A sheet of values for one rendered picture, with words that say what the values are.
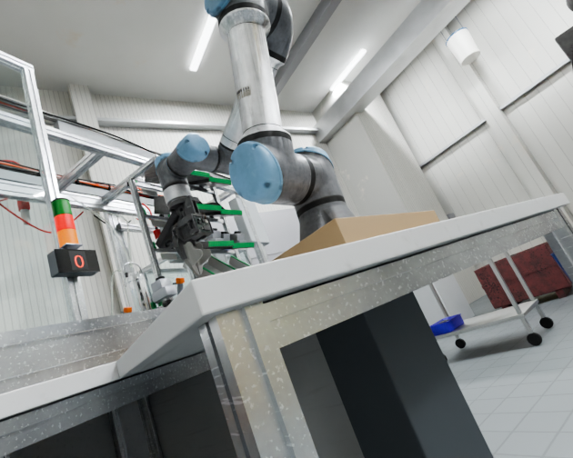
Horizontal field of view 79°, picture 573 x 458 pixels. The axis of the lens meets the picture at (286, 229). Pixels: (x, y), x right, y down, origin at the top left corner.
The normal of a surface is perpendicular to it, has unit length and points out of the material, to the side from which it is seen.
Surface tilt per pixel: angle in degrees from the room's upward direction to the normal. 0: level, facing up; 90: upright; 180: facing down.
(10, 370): 90
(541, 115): 90
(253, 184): 94
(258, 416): 90
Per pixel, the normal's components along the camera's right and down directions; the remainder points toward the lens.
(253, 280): 0.50, -0.43
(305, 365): -0.46, -0.08
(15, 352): 0.81, -0.44
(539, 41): -0.79, 0.14
